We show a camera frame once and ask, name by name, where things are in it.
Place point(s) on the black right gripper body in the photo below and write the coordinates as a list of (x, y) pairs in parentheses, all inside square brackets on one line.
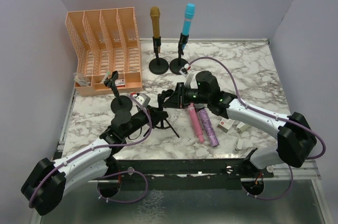
[(179, 95)]

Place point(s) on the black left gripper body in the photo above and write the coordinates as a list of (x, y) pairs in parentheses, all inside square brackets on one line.
[(155, 113)]

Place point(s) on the black mini tripod stand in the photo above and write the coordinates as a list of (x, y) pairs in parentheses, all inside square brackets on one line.
[(166, 123)]

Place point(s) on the pink microphone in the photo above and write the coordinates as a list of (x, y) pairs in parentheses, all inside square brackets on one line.
[(195, 122)]

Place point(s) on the black mic stand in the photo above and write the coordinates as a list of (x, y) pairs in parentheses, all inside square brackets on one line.
[(177, 63), (119, 102), (158, 65)]

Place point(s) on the blue microphone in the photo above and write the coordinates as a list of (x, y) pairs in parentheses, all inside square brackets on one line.
[(188, 17)]

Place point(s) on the gold microphone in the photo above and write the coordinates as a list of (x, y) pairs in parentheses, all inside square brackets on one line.
[(155, 15)]

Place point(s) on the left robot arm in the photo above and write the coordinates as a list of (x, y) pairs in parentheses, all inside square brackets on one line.
[(50, 180)]

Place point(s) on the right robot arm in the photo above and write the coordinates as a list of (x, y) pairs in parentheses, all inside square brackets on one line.
[(294, 140)]

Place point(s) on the white red small box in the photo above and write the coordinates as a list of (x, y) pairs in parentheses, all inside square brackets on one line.
[(225, 124)]

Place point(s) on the red white small card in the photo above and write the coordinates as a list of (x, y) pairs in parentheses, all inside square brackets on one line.
[(120, 83)]

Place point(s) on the purple glitter microphone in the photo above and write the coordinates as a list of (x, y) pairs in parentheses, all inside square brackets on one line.
[(205, 120)]

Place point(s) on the white charger adapter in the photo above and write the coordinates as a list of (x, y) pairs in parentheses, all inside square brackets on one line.
[(241, 127)]

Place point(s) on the clear plastic bag of parts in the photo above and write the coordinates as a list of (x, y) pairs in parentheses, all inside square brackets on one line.
[(81, 79)]

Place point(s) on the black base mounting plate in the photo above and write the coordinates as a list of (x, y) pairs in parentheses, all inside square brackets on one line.
[(181, 174)]

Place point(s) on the orange plastic file organizer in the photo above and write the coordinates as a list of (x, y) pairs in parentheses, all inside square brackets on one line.
[(106, 40)]

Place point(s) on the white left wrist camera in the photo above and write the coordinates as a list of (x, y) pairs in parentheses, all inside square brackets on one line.
[(142, 98)]

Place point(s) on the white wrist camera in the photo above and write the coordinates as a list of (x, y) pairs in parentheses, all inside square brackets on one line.
[(186, 72), (142, 98)]

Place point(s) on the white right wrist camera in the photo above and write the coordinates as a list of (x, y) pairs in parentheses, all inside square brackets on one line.
[(186, 72)]

